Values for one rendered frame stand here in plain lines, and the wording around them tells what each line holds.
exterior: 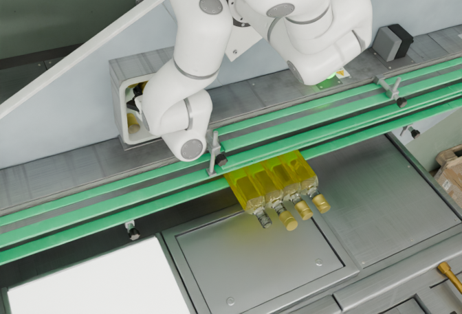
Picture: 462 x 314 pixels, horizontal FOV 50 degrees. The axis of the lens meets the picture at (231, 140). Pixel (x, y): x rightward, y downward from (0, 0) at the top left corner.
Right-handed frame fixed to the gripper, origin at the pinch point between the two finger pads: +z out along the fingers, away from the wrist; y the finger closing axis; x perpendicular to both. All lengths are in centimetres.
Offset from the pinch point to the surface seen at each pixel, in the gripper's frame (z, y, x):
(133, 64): 0.2, -2.5, 7.5
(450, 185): 119, 322, -244
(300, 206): -25, 32, -32
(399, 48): -2, 83, -5
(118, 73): -1.9, -6.8, 6.9
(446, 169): 130, 325, -233
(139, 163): -0.7, -4.3, -21.3
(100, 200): -5.8, -17.1, -25.0
